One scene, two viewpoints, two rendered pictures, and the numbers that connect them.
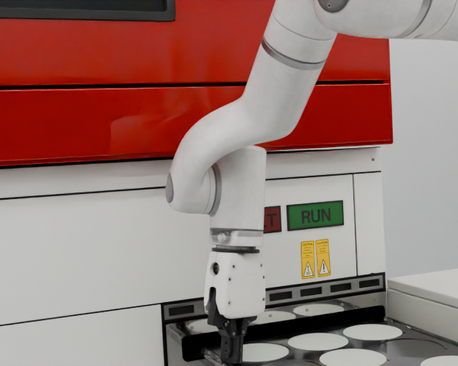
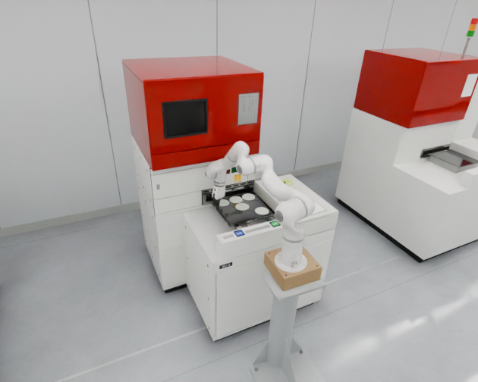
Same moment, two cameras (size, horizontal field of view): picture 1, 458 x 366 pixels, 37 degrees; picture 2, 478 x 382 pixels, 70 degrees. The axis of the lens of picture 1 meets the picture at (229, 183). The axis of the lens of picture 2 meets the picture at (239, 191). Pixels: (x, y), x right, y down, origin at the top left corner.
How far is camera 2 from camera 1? 1.51 m
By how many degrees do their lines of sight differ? 27
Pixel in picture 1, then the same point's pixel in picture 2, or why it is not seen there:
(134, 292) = (196, 189)
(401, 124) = (281, 87)
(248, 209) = (222, 178)
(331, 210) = not seen: hidden behind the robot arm
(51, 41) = (180, 142)
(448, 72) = (302, 66)
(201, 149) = (213, 170)
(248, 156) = not seen: hidden behind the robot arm
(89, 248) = (186, 180)
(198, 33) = (212, 135)
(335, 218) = not seen: hidden behind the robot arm
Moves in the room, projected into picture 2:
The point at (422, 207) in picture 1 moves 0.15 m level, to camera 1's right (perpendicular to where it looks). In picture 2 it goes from (284, 117) to (296, 117)
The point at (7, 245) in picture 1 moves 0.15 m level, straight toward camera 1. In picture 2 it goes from (168, 181) to (174, 192)
